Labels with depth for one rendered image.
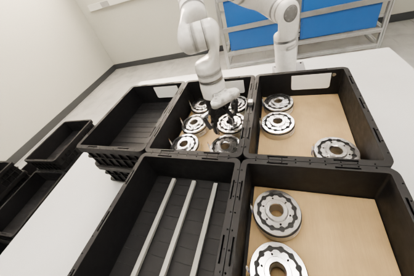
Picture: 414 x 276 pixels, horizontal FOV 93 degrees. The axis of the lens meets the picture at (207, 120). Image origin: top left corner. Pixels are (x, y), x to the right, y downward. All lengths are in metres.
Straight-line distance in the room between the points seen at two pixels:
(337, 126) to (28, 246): 1.14
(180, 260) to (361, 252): 0.37
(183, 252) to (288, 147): 0.40
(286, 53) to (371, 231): 0.69
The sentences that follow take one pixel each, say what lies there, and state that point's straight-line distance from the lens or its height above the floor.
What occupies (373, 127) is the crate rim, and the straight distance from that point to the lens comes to 0.59.
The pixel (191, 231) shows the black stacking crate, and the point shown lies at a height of 0.83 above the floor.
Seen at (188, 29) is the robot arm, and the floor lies 1.20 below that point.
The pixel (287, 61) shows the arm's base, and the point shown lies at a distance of 0.98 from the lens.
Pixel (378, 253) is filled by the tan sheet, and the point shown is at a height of 0.83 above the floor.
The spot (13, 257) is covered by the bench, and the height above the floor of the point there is 0.70.
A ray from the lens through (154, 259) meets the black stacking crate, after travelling 0.57.
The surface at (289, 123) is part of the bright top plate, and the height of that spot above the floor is 0.86.
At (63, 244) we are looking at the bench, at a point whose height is 0.70.
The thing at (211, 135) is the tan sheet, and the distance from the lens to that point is 0.71.
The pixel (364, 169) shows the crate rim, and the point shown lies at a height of 0.93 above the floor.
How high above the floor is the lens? 1.32
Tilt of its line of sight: 39 degrees down
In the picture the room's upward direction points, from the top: 19 degrees counter-clockwise
